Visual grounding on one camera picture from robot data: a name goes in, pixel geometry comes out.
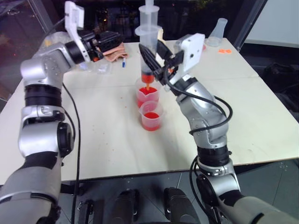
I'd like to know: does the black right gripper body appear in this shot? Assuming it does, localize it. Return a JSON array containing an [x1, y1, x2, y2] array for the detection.
[[153, 49, 185, 86]]

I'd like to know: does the clear plastic conical flask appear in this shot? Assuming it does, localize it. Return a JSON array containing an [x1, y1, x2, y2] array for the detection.
[[205, 18, 228, 47]]

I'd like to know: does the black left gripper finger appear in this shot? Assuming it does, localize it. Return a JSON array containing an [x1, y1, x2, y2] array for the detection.
[[97, 31, 122, 45], [97, 42, 124, 53]]

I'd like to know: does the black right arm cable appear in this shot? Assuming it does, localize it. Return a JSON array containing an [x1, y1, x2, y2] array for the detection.
[[163, 67, 235, 219]]

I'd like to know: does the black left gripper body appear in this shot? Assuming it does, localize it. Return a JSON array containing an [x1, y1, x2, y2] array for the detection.
[[78, 29, 104, 63]]

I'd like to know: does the black bag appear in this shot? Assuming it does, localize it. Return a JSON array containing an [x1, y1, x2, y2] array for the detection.
[[258, 62, 299, 94]]

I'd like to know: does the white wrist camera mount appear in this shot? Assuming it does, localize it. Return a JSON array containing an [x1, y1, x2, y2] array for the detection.
[[64, 0, 91, 63], [174, 33, 206, 82]]

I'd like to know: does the pink folded cloth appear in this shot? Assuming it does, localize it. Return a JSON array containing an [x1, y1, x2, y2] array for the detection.
[[102, 42, 129, 63]]

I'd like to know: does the large clear plastic syringe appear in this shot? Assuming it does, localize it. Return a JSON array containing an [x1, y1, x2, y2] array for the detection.
[[135, 0, 163, 91]]

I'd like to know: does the crumpled clear plastic wrap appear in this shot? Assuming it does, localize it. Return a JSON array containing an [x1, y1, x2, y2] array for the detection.
[[43, 31, 70, 49]]

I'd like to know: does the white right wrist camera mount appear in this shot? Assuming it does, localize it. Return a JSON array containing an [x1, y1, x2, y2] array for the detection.
[[174, 33, 206, 82]]

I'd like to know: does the dark rounded shape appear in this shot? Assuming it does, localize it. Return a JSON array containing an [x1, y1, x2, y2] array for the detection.
[[111, 188, 141, 224], [163, 186, 200, 224]]

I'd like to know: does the clear beaker with red liquid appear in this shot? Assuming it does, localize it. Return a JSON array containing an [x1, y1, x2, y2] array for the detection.
[[135, 77, 162, 109], [138, 100, 165, 133]]

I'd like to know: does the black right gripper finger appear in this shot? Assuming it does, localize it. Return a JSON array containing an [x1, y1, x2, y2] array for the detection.
[[156, 38, 175, 62], [138, 43, 162, 77]]

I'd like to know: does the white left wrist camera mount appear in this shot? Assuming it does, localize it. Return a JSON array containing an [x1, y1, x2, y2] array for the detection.
[[64, 0, 91, 63]]

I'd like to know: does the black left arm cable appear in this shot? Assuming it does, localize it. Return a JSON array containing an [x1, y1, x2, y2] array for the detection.
[[43, 17, 82, 224]]

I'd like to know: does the clear plastic bag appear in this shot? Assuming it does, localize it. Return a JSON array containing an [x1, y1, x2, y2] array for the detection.
[[80, 62, 113, 76]]

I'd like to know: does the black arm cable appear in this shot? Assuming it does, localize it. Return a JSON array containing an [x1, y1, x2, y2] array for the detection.
[[163, 67, 235, 219], [43, 17, 82, 224]]

